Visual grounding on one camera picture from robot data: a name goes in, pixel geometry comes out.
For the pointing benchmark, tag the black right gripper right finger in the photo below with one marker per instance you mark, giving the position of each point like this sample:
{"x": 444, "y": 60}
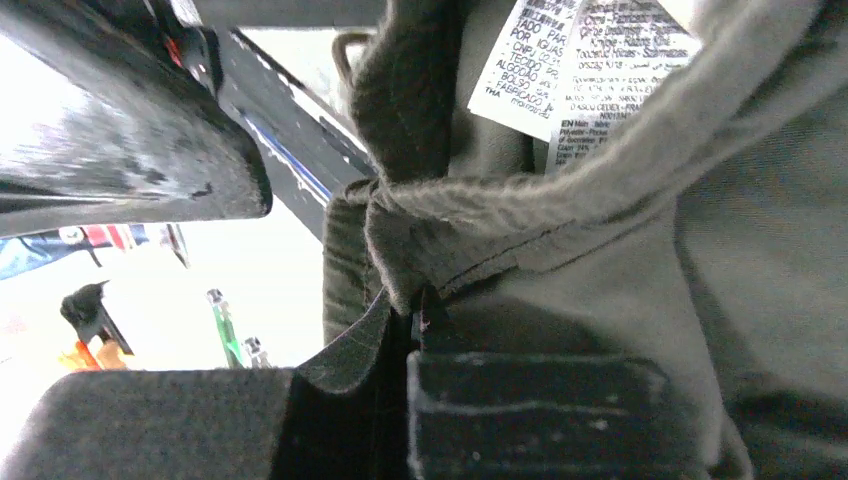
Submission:
{"x": 475, "y": 415}

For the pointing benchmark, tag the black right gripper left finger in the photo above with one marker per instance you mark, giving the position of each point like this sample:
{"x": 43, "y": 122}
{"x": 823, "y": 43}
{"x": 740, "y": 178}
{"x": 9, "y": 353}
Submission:
{"x": 340, "y": 415}

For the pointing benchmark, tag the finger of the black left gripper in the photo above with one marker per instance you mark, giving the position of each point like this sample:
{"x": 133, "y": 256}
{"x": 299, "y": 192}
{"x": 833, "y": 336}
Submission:
{"x": 100, "y": 124}

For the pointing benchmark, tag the olive green shorts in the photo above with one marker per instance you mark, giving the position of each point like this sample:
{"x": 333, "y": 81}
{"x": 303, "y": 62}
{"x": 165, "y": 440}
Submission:
{"x": 708, "y": 234}

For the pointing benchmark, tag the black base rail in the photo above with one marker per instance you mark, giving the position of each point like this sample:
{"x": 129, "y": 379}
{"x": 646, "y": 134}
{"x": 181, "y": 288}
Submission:
{"x": 269, "y": 64}

